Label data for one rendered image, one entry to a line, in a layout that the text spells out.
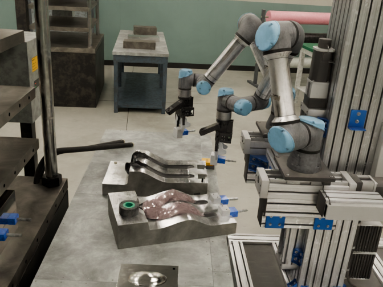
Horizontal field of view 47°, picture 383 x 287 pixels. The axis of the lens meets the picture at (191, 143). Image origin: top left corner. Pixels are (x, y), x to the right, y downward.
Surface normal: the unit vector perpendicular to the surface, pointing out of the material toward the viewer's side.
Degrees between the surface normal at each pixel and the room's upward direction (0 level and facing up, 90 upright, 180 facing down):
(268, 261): 0
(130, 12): 90
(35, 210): 0
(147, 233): 90
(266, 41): 83
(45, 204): 0
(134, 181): 90
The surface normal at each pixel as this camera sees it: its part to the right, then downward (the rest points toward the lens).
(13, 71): 0.01, 0.38
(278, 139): -0.78, 0.30
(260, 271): 0.07, -0.93
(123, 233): 0.31, 0.37
